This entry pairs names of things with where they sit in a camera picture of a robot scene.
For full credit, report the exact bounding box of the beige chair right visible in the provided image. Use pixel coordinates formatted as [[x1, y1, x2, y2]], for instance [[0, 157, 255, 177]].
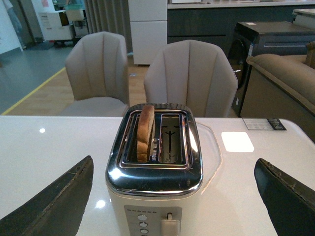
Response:
[[144, 40, 238, 118]]

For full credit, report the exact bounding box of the beige chair left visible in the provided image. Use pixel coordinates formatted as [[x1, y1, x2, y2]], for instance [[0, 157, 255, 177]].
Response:
[[61, 31, 130, 117]]

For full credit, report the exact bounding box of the black washing machine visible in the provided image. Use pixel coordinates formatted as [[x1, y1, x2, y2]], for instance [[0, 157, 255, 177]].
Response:
[[226, 21, 315, 118]]

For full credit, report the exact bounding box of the slice of brown bread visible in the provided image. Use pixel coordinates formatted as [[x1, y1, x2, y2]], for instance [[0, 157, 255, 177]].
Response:
[[137, 105, 155, 163]]

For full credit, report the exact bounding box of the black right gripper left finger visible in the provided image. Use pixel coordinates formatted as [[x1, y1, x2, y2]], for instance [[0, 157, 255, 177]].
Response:
[[0, 156, 94, 236]]

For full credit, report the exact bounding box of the dark kitchen counter cabinet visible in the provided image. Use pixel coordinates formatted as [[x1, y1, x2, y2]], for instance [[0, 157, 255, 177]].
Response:
[[167, 0, 315, 54]]

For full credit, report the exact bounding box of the white cart with boxes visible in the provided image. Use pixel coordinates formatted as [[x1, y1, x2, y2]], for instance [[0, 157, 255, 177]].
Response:
[[38, 0, 89, 44]]

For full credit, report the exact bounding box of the beige chair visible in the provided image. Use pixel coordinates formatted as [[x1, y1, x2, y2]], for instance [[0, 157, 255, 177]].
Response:
[[61, 31, 130, 117], [144, 40, 238, 118]]

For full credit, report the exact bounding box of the beige sofa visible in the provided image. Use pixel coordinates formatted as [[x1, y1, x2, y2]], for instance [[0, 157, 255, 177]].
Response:
[[241, 42, 315, 140]]

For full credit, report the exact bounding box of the black label sticker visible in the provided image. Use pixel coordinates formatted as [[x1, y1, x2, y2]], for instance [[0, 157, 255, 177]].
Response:
[[243, 118, 286, 131]]

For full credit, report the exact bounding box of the white silver toaster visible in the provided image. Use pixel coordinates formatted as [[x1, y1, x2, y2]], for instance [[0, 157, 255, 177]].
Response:
[[105, 103, 203, 236]]

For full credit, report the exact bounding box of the white pillar cabinet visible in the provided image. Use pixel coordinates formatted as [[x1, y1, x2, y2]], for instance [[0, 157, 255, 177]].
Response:
[[128, 0, 167, 65]]

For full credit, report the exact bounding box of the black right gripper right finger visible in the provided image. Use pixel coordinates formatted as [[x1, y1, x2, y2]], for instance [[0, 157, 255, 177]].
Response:
[[254, 158, 315, 236]]

